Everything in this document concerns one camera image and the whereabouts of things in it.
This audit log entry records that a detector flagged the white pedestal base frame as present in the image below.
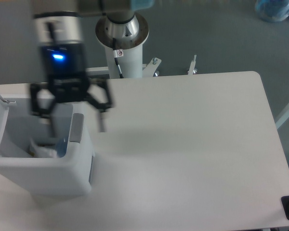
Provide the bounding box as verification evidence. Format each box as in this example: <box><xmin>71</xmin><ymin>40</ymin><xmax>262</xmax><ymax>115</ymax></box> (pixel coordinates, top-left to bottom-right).
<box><xmin>86</xmin><ymin>54</ymin><xmax>197</xmax><ymax>77</ymax></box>

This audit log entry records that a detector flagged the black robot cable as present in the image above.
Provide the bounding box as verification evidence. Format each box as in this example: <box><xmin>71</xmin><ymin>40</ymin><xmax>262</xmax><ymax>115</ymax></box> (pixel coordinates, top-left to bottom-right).
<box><xmin>112</xmin><ymin>38</ymin><xmax>124</xmax><ymax>79</ymax></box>

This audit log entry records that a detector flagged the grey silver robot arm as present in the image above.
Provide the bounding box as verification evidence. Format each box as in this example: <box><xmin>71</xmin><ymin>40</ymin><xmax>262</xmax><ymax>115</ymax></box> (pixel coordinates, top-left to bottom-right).
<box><xmin>29</xmin><ymin>0</ymin><xmax>156</xmax><ymax>123</ymax></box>

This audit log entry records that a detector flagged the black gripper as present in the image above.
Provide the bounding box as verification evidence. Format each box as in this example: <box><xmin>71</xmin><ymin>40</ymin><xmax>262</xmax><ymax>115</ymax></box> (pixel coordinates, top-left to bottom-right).
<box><xmin>29</xmin><ymin>43</ymin><xmax>114</xmax><ymax>138</ymax></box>

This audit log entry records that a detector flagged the blue plastic bag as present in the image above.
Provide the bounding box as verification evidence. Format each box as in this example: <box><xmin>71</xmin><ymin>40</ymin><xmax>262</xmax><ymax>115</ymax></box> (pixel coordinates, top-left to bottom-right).
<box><xmin>254</xmin><ymin>0</ymin><xmax>289</xmax><ymax>23</ymax></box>

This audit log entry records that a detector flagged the white trash can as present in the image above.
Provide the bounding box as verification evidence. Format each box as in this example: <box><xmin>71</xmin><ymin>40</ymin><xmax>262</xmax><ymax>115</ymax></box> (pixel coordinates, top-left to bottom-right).
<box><xmin>0</xmin><ymin>95</ymin><xmax>95</xmax><ymax>195</ymax></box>

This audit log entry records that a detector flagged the clear plastic water bottle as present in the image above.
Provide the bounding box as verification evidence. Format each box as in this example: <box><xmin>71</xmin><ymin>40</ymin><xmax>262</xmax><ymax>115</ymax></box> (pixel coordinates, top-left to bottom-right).
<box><xmin>54</xmin><ymin>137</ymin><xmax>68</xmax><ymax>158</ymax></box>

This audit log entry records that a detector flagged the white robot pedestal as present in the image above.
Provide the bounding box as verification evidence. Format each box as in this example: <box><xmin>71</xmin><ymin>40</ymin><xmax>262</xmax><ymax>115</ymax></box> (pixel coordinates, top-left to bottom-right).
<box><xmin>95</xmin><ymin>13</ymin><xmax>149</xmax><ymax>79</ymax></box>

